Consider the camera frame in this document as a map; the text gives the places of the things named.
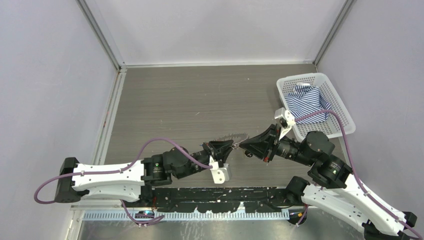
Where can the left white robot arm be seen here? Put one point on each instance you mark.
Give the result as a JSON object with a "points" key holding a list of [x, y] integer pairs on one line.
{"points": [[132, 182]]}

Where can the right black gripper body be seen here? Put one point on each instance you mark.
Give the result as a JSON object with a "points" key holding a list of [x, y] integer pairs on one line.
{"points": [[286, 147]]}

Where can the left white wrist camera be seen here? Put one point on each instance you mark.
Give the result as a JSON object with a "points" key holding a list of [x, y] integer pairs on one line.
{"points": [[220, 175]]}

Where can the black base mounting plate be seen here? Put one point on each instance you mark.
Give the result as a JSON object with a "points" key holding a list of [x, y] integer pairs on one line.
{"points": [[215, 199]]}

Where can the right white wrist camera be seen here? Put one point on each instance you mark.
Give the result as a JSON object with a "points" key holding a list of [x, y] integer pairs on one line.
{"points": [[284, 121]]}

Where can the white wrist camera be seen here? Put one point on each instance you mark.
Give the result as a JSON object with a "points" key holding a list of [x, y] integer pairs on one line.
{"points": [[220, 175], [284, 121]]}

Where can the numbered metal key ring disc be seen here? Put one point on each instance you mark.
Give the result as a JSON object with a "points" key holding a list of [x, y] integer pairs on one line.
{"points": [[236, 137]]}

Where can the aluminium frame rail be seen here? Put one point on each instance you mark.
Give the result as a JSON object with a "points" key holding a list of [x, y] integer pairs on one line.
{"points": [[102, 144]]}

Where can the white plastic basket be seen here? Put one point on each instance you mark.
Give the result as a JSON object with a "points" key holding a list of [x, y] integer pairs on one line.
{"points": [[324, 122]]}

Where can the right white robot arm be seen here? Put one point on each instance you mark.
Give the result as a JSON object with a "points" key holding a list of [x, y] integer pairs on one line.
{"points": [[336, 190]]}

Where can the blue striped shirt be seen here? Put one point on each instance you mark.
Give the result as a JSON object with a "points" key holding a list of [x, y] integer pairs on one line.
{"points": [[306, 99]]}

